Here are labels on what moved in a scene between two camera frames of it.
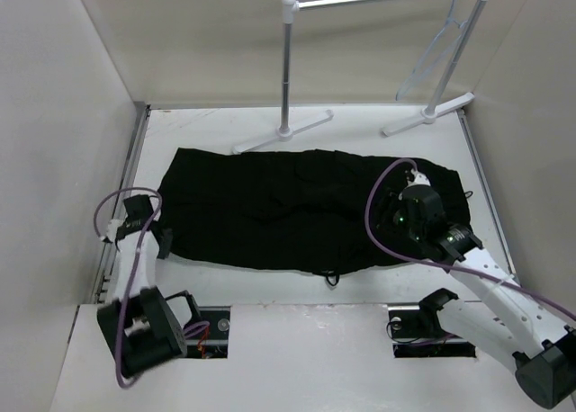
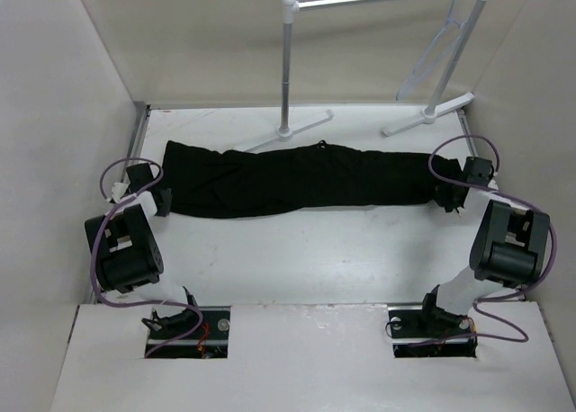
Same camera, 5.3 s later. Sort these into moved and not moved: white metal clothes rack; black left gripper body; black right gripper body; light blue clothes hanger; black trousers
Moved: black trousers; black right gripper body; black left gripper body
Not moved: light blue clothes hanger; white metal clothes rack
